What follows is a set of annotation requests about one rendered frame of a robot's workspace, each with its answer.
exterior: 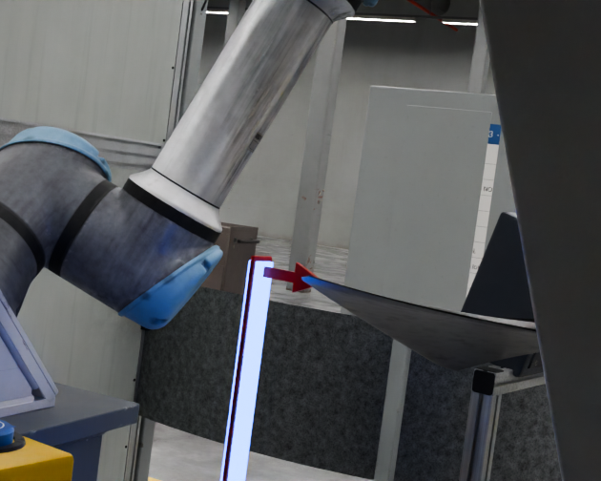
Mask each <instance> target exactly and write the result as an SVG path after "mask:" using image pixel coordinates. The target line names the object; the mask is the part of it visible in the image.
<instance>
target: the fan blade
mask: <svg viewBox="0 0 601 481"><path fill-rule="evenodd" d="M302 280H303V281H304V282H306V283H308V284H309V285H311V286H312V287H313V288H315V289H316V290H318V291H319V292H321V293H322V294H323V295H324V296H326V297H327V298H329V299H330V300H332V301H334V302H335V303H337V304H339V305H340V306H342V307H343V308H345V309H347V310H348V311H350V312H351V313H353V314H354V315H356V316H358V317H359V318H361V319H362V320H364V321H366V322H367V323H369V324H371V325H373V326H374V327H376V328H377V329H379V330H381V332H383V333H385V334H386V335H388V336H390V337H391V338H393V339H394V340H396V341H398V342H399V343H401V344H403V345H405V346H407V347H408V348H410V349H412V350H413V351H415V352H417V353H418V354H420V355H422V356H424V357H425V358H427V359H428V360H429V361H431V362H433V363H435V364H436V365H438V366H442V367H446V368H449V369H452V370H456V371H459V370H462V369H465V368H469V367H472V366H478V365H482V364H486V363H490V362H494V361H498V360H503V359H506V358H511V357H516V356H521V355H527V354H531V353H537V352H540V348H539V343H538V337H537V332H536V326H535V321H534V319H520V318H504V317H494V316H485V315H477V314H470V313H465V312H459V311H454V310H448V309H442V308H438V307H433V306H427V305H422V304H417V303H409V302H404V301H400V300H395V299H391V298H387V297H384V296H380V295H376V294H372V293H369V292H365V291H361V290H359V289H355V288H352V287H348V286H345V285H341V284H338V283H334V282H329V281H326V280H323V279H320V278H316V277H313V276H310V275H309V276H305V277H302Z"/></svg>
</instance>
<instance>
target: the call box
mask: <svg viewBox="0 0 601 481"><path fill-rule="evenodd" d="M72 476H73V456H72V455H71V454H70V453H68V452H65V451H63V450H59V449H56V448H53V447H51V446H48V445H45V444H43V443H40V442H37V441H35V440H32V439H30V438H27V437H25V436H22V435H21V434H19V433H17V432H14V433H13V441H12V443H11V444H9V445H6V446H2V447H0V481H72Z"/></svg>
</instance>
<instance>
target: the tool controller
mask: <svg viewBox="0 0 601 481"><path fill-rule="evenodd" d="M461 312H465V313H470V314H477V315H485V316H494V317H504V318H520V319H534V315H533V309H532V304H531V298H530V293H529V287H528V277H527V271H526V266H525V260H524V254H523V249H522V243H521V238H520V232H519V227H518V221H517V216H516V213H512V212H502V213H501V214H500V217H499V219H498V221H497V223H496V226H495V228H494V231H493V233H492V236H491V238H490V240H489V243H488V245H487V249H486V252H485V254H484V256H483V258H482V261H481V263H480V266H479V268H478V270H477V273H476V275H475V278H474V280H473V283H472V285H471V287H470V289H469V292H468V294H467V297H466V300H465V303H464V305H463V308H462V310H461ZM490 364H492V365H494V366H500V367H501V368H509V369H512V370H513V375H514V376H515V377H524V376H529V375H532V374H537V373H541V372H544V370H543V365H542V360H541V354H540V352H537V353H531V354H527V355H521V356H516V357H511V358H506V359H503V360H498V361H494V362H490Z"/></svg>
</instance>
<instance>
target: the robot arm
mask: <svg viewBox="0 0 601 481"><path fill-rule="evenodd" d="M378 1H379V0H253V2H252V3H251V5H250V6H249V8H248V10H247V11H246V13H245V14H244V15H243V17H242V19H241V20H240V22H239V24H238V26H237V28H236V29H235V31H234V32H233V34H232V36H231V37H230V39H229V41H228V42H227V44H226V46H225V47H224V49H223V51H222V52H221V54H220V56H219V57H218V59H217V61H216V63H215V64H214V66H213V68H212V69H211V71H210V72H209V73H208V75H207V77H206V78H205V80H204V82H203V83H202V85H201V86H200V88H199V90H198V91H197V94H196V95H195V97H194V99H193V100H192V102H191V104H190V105H189V107H188V109H187V110H186V112H185V113H184V115H183V117H182V118H181V120H180V121H179V122H178V124H177V126H176V128H175V130H174V131H173V133H172V135H171V136H170V138H169V139H168V141H167V143H166V144H165V146H164V148H163V149H162V151H161V153H160V154H159V156H158V158H157V159H156V161H155V163H154V165H153V166H152V168H151V169H149V170H147V171H144V172H140V173H136V174H132V175H130V176H129V178H128V179H127V181H126V183H125V184H124V186H123V188H122V189H121V188H119V187H118V186H116V185H114V184H113V183H112V174H111V170H110V167H109V165H108V163H107V161H106V160H105V158H103V157H99V156H98V155H99V152H98V151H97V150H96V149H95V148H94V147H93V145H92V144H91V143H89V142H88V141H86V140H85V139H83V138H82V137H80V136H77V135H75V134H73V133H71V132H69V131H66V130H63V129H59V128H55V127H48V126H38V127H35V128H29V129H26V130H24V131H22V132H20V133H19V134H18V135H16V136H15V137H14V138H13V139H12V140H11V141H10V142H9V143H7V144H5V145H3V146H2V147H0V290H1V292H2V293H3V295H4V297H5V299H6V300H7V302H8V304H9V306H10V308H11V310H12V311H13V313H14V315H15V317H16V318H17V315H18V313H19V311H20V308H21V306H22V304H23V301H24V299H25V297H26V294H27V292H28V289H29V286H30V284H31V282H32V281H33V279H34V278H35V277H36V276H37V275H38V274H39V272H40V271H41V270H42V269H43V268H44V267H45V268H47V269H49V270H50V271H51V272H52V273H54V274H56V275H57V276H59V277H61V278H62V279H64V280H65V281H67V282H69V283H71V284H72V285H74V286H76V287H77V288H79V289H81V290H82V291H84V292H85V293H87V294H89V295H90V296H92V297H94V298H95V299H97V300H99V301H100V302H102V303H104V304H105V305H107V306H108V307H110V308H111V309H113V310H114V311H116V312H118V313H117V315H119V316H120V317H123V316H125V317H126V318H128V319H130V320H132V321H134V322H135V323H137V324H140V325H142V326H143V327H145V328H148V329H160V328H161V327H163V326H165V325H166V324H167V323H168V322H170V321H171V320H172V319H173V318H174V316H175V315H176V314H177V313H178V312H179V310H180V309H181V308H182V307H183V306H184V305H185V304H186V303H187V302H188V301H189V300H190V299H191V297H192V296H193V295H194V294H195V293H196V291H197V290H198V289H199V287H200V286H201V285H202V284H203V282H204V281H205V280H206V279H207V277H208V276H209V275H210V274H211V272H212V271H213V269H214V268H215V267H216V265H217V264H218V262H219V261H220V259H221V258H222V255H223V252H222V251H221V250H220V249H219V246H218V245H215V242H216V241H217V239H218V237H219V235H220V233H221V231H222V228H221V223H220V219H219V215H218V211H219V208H220V206H221V205H222V203H223V202H224V201H225V199H226V197H227V196H228V194H229V193H230V191H231V189H232V188H233V186H234V184H235V183H236V181H237V179H238V177H239V175H240V174H241V172H242V171H243V169H244V167H245V166H246V164H247V162H248V161H249V159H250V157H251V156H252V154H253V153H254V152H255V150H256V148H257V147H258V145H259V143H260V141H261V140H262V138H263V136H264V135H265V133H266V131H267V130H268V128H269V126H270V125H271V123H272V122H273V120H274V118H275V117H276V115H277V113H278V112H279V110H280V108H281V106H282V104H283V103H284V101H285V100H286V98H287V96H288V95H289V94H290V92H291V91H292V89H293V87H294V86H295V84H296V82H297V81H298V79H299V78H300V76H301V74H302V72H303V70H304V69H305V67H306V65H307V64H308V62H309V60H310V59H311V57H312V56H313V54H314V52H315V51H316V49H317V47H318V46H319V44H320V43H321V41H322V39H323V38H324V36H325V34H326V33H327V31H328V30H329V28H330V26H331V25H332V24H333V23H334V22H336V21H339V20H343V19H346V18H350V17H352V16H353V15H354V14H355V12H356V11H357V9H358V7H359V6H360V4H361V3H363V5H364V6H366V7H367V6H369V7H374V6H376V4H377V3H378Z"/></svg>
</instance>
